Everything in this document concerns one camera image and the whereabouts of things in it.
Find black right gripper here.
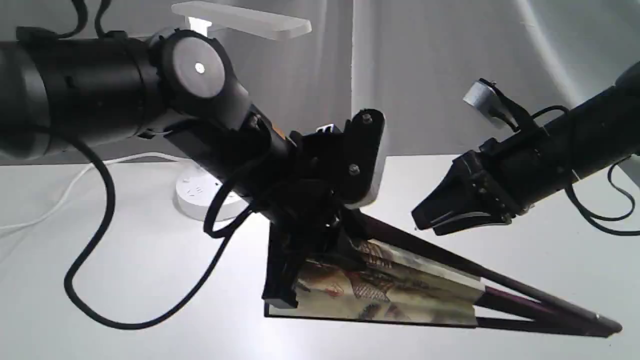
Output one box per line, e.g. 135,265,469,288
411,141,541,236

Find grey backdrop curtain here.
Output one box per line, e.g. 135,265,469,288
0,0,640,188

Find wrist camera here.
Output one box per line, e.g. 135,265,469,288
462,78,537,133
314,108,387,209

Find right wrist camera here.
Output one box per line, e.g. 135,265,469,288
462,78,537,133

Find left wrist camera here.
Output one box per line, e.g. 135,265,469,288
314,108,387,209

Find painted paper folding fan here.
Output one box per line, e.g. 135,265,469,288
263,214,622,338

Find white lamp power cord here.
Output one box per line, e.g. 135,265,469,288
0,153,193,232

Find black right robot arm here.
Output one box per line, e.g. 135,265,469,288
411,64,639,236

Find white desk lamp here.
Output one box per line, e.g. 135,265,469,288
171,0,313,222

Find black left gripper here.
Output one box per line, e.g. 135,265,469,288
253,131,361,309

